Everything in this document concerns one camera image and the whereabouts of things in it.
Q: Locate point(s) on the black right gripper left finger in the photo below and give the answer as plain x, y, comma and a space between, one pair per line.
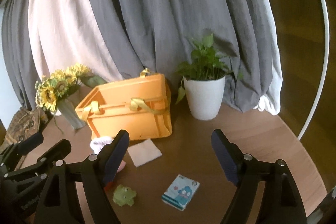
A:
59, 201

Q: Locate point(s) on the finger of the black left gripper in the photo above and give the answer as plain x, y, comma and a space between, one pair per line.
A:
14, 152
44, 158

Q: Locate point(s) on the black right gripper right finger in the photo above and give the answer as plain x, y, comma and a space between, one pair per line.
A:
281, 201

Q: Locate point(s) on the blue cartoon tissue pack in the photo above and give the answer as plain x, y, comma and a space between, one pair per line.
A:
180, 192

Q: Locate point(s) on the brown carved wooden ornament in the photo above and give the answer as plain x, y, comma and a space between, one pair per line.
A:
24, 124

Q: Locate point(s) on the grey ribbed vase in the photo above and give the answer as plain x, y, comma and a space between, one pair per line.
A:
67, 109

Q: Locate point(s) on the green frog plush toy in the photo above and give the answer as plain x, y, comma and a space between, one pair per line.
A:
124, 195

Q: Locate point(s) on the pink plush piece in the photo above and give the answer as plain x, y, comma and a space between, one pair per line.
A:
121, 166

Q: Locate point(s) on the yellow sunflower bouquet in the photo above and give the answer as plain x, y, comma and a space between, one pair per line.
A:
63, 83

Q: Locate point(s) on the white folded cloth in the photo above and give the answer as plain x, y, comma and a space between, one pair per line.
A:
144, 152

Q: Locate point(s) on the orange fabric storage basket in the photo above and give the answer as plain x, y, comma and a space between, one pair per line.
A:
140, 105

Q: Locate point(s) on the white plant pot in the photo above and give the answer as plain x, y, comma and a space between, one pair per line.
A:
204, 97

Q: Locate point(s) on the pink curtain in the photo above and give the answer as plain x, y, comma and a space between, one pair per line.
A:
65, 32

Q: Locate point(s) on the green leafy plant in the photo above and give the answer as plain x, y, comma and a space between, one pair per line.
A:
206, 65

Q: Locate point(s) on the grey curtain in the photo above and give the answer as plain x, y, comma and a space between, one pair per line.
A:
158, 34

